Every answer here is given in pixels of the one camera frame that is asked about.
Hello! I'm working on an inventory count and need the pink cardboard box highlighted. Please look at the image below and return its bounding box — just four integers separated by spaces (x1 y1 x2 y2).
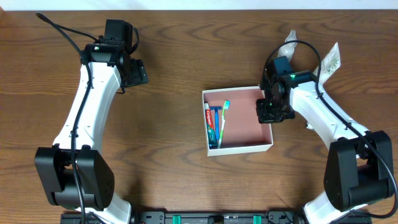
201 86 274 156

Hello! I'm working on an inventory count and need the green white toothbrush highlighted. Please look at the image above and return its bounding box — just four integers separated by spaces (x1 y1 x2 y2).
218 100 230 149

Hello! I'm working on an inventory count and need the blue disposable razor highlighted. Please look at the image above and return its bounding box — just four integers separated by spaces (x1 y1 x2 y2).
210 106 222 139

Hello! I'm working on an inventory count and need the green white toothpaste tube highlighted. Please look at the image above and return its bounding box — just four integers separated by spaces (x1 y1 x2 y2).
204 103 218 148

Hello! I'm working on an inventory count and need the clear pump bottle blue liquid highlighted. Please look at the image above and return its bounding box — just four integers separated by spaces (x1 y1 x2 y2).
277 30 297 61

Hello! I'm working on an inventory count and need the white bamboo print lotion tube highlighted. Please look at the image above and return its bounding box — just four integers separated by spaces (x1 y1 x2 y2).
313 42 341 84

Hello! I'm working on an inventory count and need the green white Dettol soap pack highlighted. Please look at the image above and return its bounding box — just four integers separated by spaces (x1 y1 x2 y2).
306 122 314 131

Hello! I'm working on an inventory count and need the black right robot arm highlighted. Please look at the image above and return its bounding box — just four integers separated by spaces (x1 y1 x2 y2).
256 68 397 223

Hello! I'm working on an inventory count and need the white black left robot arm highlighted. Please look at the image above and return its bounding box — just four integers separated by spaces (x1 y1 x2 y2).
34 44 147 223

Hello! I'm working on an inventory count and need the black mounting rail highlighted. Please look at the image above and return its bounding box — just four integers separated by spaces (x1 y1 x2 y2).
60 210 372 224

